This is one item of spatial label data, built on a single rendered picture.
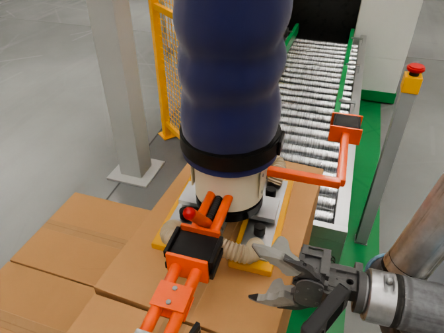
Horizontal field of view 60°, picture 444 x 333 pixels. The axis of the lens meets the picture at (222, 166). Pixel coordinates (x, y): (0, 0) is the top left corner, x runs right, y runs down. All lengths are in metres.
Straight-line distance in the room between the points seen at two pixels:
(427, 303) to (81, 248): 1.19
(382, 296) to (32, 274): 1.18
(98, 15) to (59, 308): 1.46
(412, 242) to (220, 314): 0.40
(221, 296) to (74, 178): 2.09
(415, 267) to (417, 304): 0.13
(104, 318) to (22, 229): 1.75
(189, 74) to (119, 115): 1.74
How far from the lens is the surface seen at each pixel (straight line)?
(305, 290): 0.71
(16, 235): 2.54
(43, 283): 1.50
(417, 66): 1.79
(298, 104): 2.40
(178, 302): 0.69
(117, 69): 2.29
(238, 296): 0.86
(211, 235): 0.77
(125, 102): 2.37
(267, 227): 0.96
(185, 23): 0.69
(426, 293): 0.73
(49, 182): 2.85
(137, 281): 0.90
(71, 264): 1.52
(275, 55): 0.72
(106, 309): 0.88
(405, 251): 0.83
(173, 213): 0.99
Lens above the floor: 1.66
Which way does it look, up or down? 37 degrees down
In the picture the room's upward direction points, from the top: straight up
